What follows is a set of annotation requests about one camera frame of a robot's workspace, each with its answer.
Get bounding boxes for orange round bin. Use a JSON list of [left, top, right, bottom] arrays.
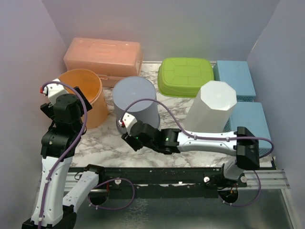
[[59, 69, 108, 129]]

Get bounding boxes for blue-grey round bin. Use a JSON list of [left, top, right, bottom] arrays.
[[112, 76, 160, 128]]

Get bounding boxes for green plastic tray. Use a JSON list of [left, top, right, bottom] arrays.
[[157, 58, 214, 98]]

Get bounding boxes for white faceted bin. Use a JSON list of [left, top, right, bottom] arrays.
[[183, 81, 237, 133]]

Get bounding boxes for small blue perforated basket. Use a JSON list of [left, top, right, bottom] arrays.
[[224, 101, 273, 155]]

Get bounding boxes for large blue perforated basket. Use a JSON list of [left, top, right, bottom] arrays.
[[213, 61, 256, 102]]

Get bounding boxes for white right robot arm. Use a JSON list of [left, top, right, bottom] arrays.
[[122, 121, 260, 187]]

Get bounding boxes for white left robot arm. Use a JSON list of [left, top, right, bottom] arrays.
[[22, 81, 105, 229]]

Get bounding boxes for orange plastic toolbox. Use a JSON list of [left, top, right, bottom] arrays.
[[63, 38, 143, 87]]

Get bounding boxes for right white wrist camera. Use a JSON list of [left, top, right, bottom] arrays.
[[118, 112, 137, 133]]

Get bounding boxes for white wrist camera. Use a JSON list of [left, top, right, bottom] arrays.
[[118, 112, 137, 133], [40, 79, 68, 105]]

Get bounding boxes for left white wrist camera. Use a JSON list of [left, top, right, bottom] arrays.
[[40, 79, 68, 105]]

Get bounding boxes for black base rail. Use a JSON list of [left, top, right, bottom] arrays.
[[66, 165, 247, 199]]

